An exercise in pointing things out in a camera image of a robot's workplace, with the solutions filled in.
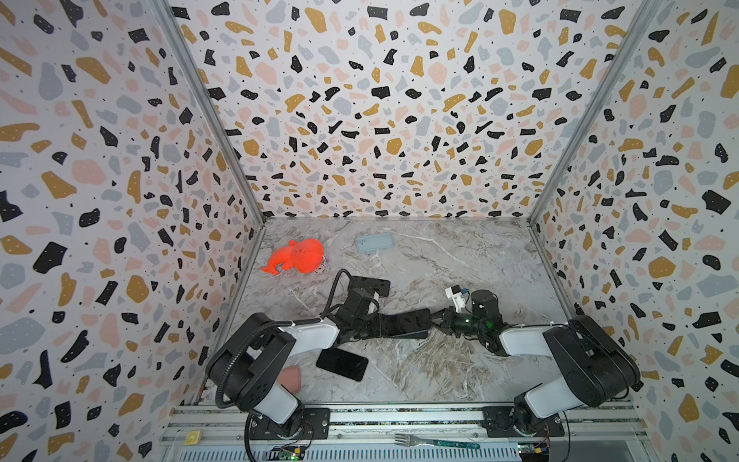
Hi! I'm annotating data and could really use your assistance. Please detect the yellow sticker tag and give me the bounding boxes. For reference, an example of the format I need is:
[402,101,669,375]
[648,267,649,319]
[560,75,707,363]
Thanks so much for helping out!
[184,430,202,446]

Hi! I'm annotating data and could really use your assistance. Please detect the black phone case camera cutout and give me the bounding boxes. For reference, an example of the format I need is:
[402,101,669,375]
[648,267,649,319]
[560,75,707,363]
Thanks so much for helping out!
[379,309,433,340]

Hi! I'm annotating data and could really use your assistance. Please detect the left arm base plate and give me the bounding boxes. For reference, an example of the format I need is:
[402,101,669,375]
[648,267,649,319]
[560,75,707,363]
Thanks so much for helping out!
[246,407,331,442]

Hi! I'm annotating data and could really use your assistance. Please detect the black corrugated cable left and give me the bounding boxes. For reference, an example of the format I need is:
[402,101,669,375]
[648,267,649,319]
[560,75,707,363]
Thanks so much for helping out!
[214,268,353,411]

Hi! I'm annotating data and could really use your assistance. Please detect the right circuit board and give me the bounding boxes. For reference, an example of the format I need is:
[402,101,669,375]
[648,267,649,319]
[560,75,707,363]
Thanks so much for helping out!
[518,444,550,462]

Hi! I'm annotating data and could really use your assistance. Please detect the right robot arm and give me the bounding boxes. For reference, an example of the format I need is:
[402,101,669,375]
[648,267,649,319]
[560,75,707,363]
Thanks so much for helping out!
[431,286,641,431]

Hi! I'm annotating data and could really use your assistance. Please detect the circuit board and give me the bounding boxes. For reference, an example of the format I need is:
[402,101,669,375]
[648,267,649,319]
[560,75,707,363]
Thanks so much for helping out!
[267,446,306,461]
[518,444,550,462]

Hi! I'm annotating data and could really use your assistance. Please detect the black phone left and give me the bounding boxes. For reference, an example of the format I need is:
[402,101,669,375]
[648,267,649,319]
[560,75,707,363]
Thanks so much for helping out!
[316,348,369,382]

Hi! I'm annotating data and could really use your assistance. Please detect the aluminium rail frame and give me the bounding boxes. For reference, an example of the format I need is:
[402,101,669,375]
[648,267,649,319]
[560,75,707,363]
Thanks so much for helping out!
[155,402,659,461]

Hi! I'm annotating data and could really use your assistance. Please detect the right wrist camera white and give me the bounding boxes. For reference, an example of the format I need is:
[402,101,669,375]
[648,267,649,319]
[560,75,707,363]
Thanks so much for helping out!
[445,285,470,313]

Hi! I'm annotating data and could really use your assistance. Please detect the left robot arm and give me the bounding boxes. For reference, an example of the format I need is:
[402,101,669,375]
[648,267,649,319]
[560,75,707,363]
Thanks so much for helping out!
[206,288,381,429]

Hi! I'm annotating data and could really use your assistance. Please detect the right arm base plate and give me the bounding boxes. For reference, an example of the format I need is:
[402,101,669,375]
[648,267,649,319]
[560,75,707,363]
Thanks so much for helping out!
[481,405,566,438]

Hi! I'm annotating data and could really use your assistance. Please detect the pink phone case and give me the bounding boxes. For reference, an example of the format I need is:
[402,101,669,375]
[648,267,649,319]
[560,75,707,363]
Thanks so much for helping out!
[277,366,302,395]

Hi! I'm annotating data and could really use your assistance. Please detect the light blue phone case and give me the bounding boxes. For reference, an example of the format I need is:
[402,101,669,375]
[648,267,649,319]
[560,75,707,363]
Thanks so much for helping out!
[355,232,395,254]

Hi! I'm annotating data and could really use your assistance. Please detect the silver fork green handle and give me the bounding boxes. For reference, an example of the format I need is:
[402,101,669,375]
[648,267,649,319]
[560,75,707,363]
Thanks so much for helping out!
[394,434,481,450]

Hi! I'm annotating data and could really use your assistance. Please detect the left circuit board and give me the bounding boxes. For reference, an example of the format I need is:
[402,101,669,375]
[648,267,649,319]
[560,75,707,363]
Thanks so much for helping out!
[267,446,306,461]

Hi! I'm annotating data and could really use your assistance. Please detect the red plush toy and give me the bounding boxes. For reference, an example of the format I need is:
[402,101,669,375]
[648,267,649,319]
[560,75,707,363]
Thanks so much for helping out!
[261,239,324,275]

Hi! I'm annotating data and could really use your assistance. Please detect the black phone case far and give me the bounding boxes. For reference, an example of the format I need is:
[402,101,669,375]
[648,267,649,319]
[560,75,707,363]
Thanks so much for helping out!
[349,275,391,298]

